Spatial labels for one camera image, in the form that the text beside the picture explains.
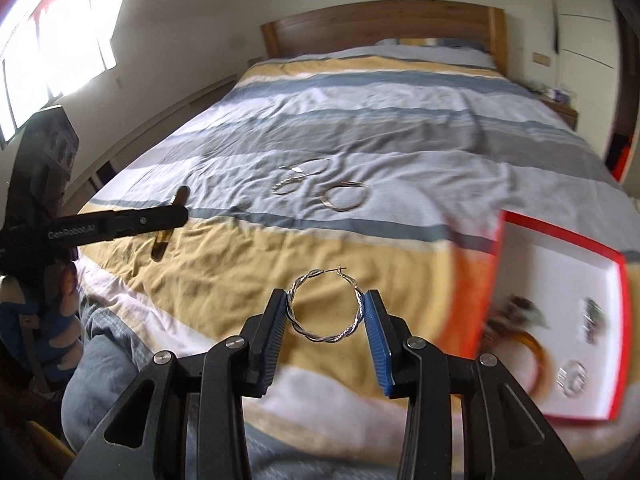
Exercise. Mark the silver twisted hoop earring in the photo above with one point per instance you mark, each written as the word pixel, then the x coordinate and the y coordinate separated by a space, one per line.
pixel 293 310

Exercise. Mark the striped bed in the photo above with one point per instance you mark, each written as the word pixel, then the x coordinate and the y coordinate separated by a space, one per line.
pixel 375 125

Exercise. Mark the grey-blue pillow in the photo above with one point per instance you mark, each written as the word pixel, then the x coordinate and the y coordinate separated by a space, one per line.
pixel 440 50

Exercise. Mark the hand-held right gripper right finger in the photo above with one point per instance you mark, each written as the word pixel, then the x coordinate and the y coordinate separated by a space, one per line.
pixel 375 340

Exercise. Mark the red item on floor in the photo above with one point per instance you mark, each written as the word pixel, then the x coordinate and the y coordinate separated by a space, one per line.
pixel 620 160

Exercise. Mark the textured silver hoop earring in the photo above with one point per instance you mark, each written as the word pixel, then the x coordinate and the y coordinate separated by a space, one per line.
pixel 280 191

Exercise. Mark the white wardrobe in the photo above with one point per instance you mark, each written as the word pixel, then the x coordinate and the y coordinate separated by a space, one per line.
pixel 585 20

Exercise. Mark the dark blue cloth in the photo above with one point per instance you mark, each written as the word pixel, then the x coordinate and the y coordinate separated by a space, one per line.
pixel 115 360

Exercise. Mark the dark brown bangle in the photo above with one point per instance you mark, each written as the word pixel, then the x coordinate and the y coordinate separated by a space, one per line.
pixel 161 247

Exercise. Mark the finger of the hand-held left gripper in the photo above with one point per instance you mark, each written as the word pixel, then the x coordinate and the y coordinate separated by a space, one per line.
pixel 145 221

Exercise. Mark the wooden headboard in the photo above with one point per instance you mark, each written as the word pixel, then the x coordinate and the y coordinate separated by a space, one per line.
pixel 380 25

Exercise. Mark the large silver bangle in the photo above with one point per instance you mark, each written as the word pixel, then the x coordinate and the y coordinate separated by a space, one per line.
pixel 332 206

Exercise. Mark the thin silver hoop earring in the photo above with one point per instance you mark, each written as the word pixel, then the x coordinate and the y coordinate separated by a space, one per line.
pixel 320 161

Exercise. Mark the low white wall cabinet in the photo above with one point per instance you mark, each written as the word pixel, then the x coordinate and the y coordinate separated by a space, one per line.
pixel 150 130

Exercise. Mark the wall switch panel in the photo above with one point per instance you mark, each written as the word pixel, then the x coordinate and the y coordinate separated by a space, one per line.
pixel 541 58

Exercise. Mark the amber bangle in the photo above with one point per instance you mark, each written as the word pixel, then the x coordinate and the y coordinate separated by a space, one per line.
pixel 537 347

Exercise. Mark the person's left hand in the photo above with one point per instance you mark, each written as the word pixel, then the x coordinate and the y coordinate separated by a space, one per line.
pixel 55 330

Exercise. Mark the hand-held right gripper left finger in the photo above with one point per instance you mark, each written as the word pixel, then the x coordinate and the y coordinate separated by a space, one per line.
pixel 277 335

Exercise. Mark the wooden nightstand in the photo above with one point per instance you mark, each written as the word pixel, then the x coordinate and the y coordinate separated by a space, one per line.
pixel 562 110

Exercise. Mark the silver wristwatch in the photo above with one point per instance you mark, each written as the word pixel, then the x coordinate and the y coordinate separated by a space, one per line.
pixel 592 317

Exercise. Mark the red cardboard box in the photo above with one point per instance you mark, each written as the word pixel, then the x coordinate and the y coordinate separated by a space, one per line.
pixel 550 280

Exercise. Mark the window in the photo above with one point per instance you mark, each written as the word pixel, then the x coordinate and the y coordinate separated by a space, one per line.
pixel 50 35

